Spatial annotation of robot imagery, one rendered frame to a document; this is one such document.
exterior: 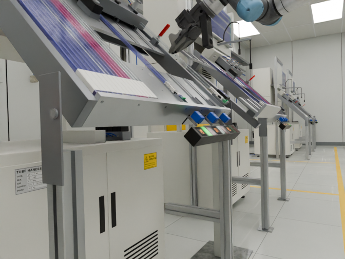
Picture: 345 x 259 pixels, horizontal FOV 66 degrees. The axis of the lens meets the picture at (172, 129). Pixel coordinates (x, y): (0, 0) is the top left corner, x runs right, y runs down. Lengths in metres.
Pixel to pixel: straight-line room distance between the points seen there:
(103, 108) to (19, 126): 2.17
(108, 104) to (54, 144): 0.11
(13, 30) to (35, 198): 0.40
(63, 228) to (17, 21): 0.40
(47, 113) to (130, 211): 0.67
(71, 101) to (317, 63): 8.23
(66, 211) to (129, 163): 0.58
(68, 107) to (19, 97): 2.17
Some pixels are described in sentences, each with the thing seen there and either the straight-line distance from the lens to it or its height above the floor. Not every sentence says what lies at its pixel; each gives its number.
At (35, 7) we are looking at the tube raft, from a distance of 0.71.
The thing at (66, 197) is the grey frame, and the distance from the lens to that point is 0.45.
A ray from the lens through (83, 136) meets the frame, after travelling 0.98.
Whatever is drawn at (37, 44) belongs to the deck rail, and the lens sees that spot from 0.57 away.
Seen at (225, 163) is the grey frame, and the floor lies 0.52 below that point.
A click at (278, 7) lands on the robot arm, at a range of 1.03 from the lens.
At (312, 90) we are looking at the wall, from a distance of 8.44.
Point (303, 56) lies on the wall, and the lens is 8.61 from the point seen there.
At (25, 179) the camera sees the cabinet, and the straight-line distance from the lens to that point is 0.76.
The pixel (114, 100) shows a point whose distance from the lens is 0.48.
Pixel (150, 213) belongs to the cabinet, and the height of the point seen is 0.31.
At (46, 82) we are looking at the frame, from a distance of 0.45.
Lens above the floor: 0.68
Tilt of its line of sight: 1 degrees down
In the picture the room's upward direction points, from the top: 1 degrees counter-clockwise
